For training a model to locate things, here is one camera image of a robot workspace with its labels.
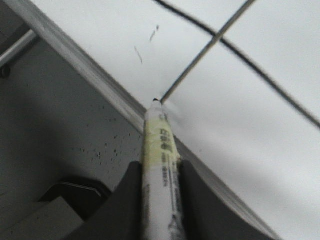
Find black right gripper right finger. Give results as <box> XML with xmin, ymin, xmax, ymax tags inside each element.
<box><xmin>179</xmin><ymin>160</ymin><xmax>271</xmax><ymax>240</ymax></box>

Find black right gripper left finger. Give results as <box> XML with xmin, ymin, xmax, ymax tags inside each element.
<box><xmin>66</xmin><ymin>161</ymin><xmax>142</xmax><ymax>240</ymax></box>

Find whiteboard with aluminium frame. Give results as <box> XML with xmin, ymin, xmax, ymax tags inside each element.
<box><xmin>8</xmin><ymin>0</ymin><xmax>320</xmax><ymax>240</ymax></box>

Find white black-tip whiteboard marker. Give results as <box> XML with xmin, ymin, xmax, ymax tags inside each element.
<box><xmin>142</xmin><ymin>99</ymin><xmax>187</xmax><ymax>240</ymax></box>

